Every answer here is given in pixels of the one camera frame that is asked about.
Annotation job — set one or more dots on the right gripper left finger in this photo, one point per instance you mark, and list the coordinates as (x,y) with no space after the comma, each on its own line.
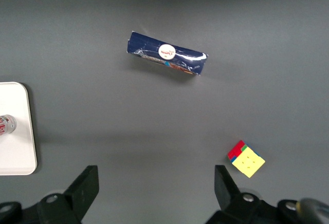
(82,190)

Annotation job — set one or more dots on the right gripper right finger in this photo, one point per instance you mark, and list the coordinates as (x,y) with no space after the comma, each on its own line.
(227,195)

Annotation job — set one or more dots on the red coke bottle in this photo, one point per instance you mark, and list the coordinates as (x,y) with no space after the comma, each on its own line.
(6,126)

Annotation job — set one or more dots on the pale pink plastic tray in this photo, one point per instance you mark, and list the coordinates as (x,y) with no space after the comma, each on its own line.
(18,154)

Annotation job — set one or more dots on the multicolour puzzle cube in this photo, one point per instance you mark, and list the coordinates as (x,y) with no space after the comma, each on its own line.
(248,163)

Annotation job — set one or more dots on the dark blue snack box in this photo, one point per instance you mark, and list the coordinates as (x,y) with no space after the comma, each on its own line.
(167,53)

